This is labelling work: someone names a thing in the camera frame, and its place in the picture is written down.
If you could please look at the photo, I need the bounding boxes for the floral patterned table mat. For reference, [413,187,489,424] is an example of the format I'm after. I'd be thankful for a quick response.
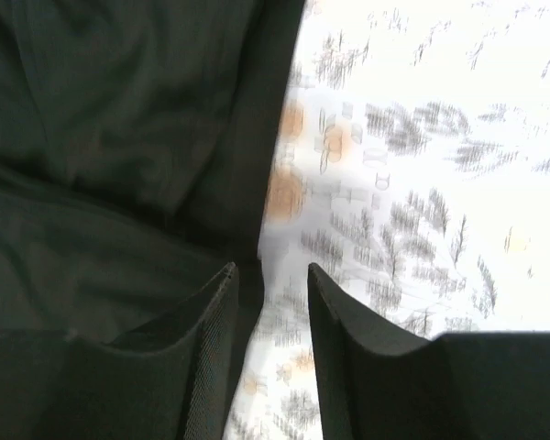
[225,1,550,439]

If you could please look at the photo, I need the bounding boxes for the black t shirt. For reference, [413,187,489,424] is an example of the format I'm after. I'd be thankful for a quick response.
[0,0,309,358]

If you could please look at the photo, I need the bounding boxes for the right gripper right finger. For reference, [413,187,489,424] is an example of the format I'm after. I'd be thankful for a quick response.
[308,264,550,439]

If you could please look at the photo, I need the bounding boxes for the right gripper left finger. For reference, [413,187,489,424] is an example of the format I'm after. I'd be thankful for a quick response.
[0,264,238,439]

